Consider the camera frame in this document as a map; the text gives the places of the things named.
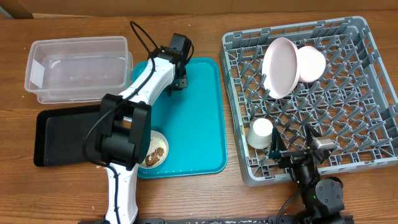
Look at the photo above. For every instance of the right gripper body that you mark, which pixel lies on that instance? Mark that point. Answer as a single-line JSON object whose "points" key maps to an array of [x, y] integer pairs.
{"points": [[302, 173]]}

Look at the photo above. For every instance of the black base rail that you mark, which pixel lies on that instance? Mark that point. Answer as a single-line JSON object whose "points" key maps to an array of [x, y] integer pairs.
{"points": [[268, 220]]}

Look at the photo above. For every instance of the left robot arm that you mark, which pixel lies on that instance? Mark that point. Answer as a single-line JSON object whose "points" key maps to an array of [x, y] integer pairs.
{"points": [[123, 133]]}

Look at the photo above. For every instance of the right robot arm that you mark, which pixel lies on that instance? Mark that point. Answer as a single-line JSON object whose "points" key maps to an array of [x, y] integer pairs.
{"points": [[322, 198]]}

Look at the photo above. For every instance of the teal serving tray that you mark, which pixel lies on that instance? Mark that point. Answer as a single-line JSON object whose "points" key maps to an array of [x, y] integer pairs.
{"points": [[192, 121]]}

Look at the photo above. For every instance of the grey dishwasher rack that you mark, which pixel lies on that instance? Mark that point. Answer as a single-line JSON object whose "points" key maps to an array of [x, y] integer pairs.
{"points": [[354, 102]]}

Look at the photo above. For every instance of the large pink plate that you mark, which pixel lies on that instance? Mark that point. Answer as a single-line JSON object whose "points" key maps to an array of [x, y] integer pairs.
{"points": [[281, 68]]}

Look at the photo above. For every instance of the white paper cup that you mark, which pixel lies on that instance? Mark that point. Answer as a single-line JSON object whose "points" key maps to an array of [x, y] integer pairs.
{"points": [[260, 133]]}

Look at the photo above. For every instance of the black plastic tray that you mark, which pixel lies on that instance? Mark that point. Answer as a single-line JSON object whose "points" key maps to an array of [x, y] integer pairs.
{"points": [[60, 133]]}

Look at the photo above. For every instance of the clear plastic storage bin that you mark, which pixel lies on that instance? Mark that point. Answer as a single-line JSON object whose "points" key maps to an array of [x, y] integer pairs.
{"points": [[77, 70]]}

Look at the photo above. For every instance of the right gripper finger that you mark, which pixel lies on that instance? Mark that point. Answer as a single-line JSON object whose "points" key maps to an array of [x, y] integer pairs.
{"points": [[277, 145], [310, 134]]}

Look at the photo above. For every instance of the grey bowl with food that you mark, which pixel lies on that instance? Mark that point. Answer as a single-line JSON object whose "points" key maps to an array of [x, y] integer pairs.
{"points": [[158, 151]]}

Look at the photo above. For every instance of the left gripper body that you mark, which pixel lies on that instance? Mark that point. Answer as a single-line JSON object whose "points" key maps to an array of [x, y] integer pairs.
{"points": [[180, 81]]}

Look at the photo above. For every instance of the pink bowl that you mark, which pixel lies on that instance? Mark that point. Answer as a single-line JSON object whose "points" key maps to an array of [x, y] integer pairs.
{"points": [[312, 64]]}

